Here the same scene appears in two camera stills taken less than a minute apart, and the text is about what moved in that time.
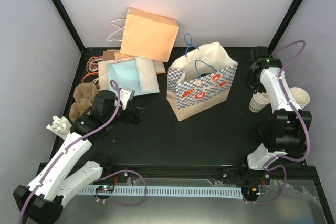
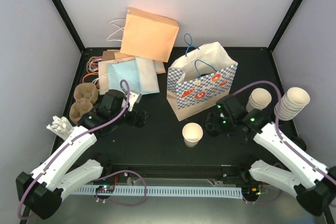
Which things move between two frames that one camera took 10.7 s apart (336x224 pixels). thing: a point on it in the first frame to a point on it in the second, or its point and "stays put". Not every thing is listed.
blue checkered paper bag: (199, 80) stays put
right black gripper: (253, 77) to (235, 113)
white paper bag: (147, 75) stays put
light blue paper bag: (125, 73) stays put
